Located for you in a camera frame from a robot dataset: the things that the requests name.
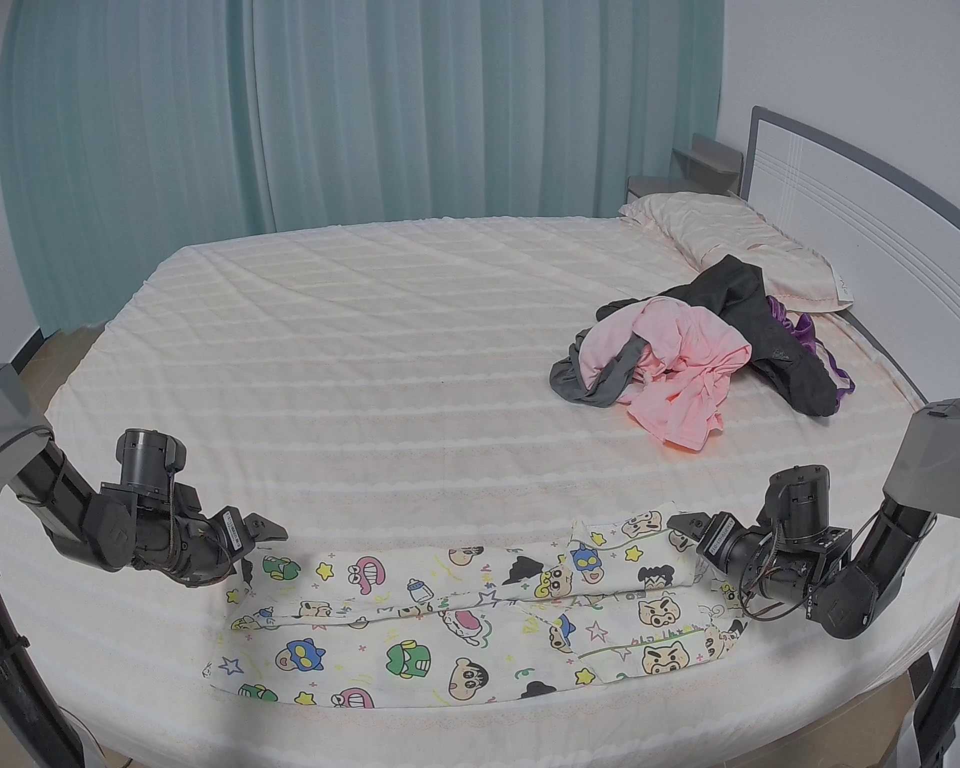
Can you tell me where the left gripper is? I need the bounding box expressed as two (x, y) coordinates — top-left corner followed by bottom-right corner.
(150, 510), (289, 591)

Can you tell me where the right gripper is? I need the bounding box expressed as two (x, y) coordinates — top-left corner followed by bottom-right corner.
(666, 511), (796, 598)

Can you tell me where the white printed pyjama garment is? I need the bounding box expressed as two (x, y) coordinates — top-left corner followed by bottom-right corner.
(202, 506), (751, 711)

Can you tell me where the pile of clothes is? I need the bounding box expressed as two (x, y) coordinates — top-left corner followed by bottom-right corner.
(549, 255), (857, 453)

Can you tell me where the bed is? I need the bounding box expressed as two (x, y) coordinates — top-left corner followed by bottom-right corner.
(0, 105), (960, 762)

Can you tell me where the cream pillow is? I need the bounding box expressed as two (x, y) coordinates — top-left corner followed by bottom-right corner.
(618, 192), (856, 314)

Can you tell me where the grey bedside table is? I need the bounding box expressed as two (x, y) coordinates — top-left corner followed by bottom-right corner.
(626, 133), (745, 202)

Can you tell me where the blue-green curtain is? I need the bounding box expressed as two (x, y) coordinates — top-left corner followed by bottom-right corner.
(0, 0), (726, 340)

